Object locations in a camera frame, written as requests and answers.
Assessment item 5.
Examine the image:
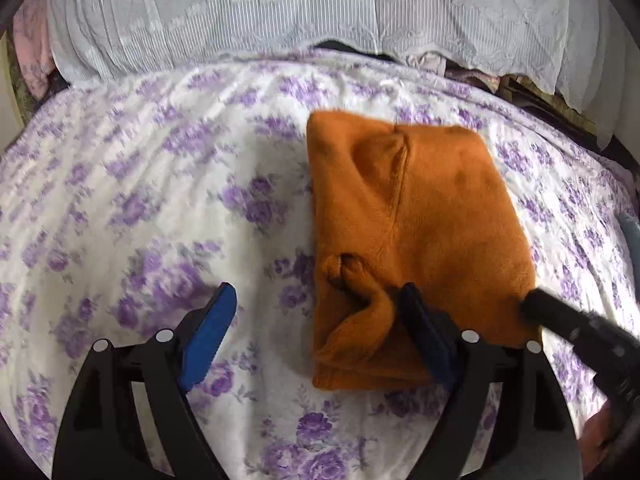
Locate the pile of dark clothes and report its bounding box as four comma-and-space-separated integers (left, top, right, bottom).
312, 40, 613, 148

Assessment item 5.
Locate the white lace striped cloth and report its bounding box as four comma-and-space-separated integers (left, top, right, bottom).
47, 0, 613, 146

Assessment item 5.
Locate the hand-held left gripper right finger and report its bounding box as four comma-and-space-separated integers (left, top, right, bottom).
396, 282, 584, 480

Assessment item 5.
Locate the purple floral white blanket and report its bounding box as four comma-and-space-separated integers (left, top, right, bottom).
0, 47, 638, 480

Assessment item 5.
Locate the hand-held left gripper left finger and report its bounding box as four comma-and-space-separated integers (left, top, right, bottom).
52, 282, 238, 480

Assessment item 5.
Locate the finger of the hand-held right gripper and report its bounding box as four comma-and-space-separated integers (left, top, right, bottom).
520, 287, 626, 356

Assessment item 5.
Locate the light blue cloth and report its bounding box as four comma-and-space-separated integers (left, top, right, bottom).
616, 211, 640, 273

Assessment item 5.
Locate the orange knit cardigan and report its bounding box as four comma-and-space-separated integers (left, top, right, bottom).
306, 108, 543, 391

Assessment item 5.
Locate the pink cloth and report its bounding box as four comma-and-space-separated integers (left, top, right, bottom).
12, 0, 57, 102

